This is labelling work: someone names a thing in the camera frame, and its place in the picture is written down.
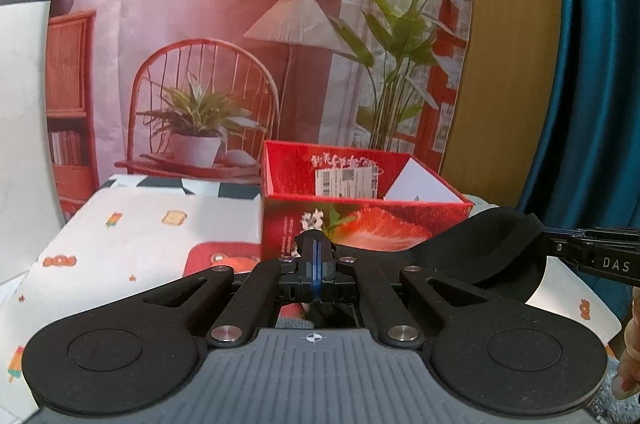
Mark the bear pattern tablecloth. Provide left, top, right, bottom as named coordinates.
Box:
left=1, top=175, right=622, bottom=423

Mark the yellow wooden panel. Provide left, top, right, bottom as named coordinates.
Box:
left=440, top=0, right=562, bottom=205

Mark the printed living room backdrop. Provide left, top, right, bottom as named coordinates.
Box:
left=46, top=0, right=472, bottom=216

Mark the teal curtain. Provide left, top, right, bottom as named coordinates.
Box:
left=514, top=0, right=640, bottom=231

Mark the red strawberry cardboard box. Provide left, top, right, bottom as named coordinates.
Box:
left=262, top=140, right=473, bottom=259

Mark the person right hand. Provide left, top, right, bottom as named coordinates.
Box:
left=612, top=287, right=640, bottom=400

